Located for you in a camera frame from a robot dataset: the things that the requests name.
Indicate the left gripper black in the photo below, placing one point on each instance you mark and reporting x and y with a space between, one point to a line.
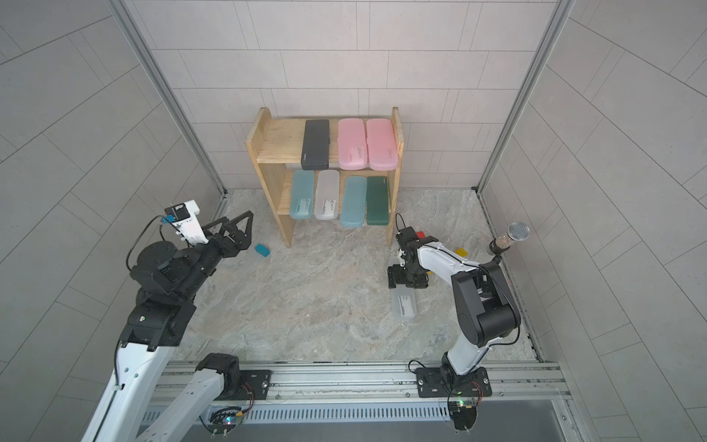
239 242

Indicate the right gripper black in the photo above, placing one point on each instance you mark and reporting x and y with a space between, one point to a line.
394 274

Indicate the clear white pencil case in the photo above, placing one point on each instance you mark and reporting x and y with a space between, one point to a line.
404 304

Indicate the black pencil case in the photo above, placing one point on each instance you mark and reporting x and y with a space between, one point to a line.
316 145

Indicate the pink pencil case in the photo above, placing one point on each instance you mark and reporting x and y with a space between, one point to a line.
352 147
381 145

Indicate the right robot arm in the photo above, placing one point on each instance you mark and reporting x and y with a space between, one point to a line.
485 311

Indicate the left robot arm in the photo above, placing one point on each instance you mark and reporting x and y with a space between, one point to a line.
169 279

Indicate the light teal pencil case left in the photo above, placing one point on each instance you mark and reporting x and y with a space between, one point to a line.
302 195

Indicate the light teal pencil case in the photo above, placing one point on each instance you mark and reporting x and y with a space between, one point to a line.
354 202
302 195

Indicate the light teal pencil case right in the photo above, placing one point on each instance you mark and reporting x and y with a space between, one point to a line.
354 202

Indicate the dark green pencil case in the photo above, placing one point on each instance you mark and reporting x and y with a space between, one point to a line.
377 212

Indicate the wooden two-tier shelf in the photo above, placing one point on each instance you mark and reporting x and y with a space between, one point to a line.
275 147

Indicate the frosted white pencil case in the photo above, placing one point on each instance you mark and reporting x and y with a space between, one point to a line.
327 193

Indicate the small teal block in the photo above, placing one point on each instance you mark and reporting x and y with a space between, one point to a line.
263 250

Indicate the silver microphone on stand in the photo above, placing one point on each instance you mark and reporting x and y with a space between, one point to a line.
516 232

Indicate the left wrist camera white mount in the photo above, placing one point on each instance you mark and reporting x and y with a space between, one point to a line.
184 218

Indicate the right circuit board with wires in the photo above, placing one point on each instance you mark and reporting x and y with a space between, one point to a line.
463 414

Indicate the circuit board with wires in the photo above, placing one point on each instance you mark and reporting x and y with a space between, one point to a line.
223 421
463 414

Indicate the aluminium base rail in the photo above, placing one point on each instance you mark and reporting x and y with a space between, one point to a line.
327 392

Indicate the left circuit board with wires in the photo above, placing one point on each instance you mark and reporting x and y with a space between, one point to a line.
223 421

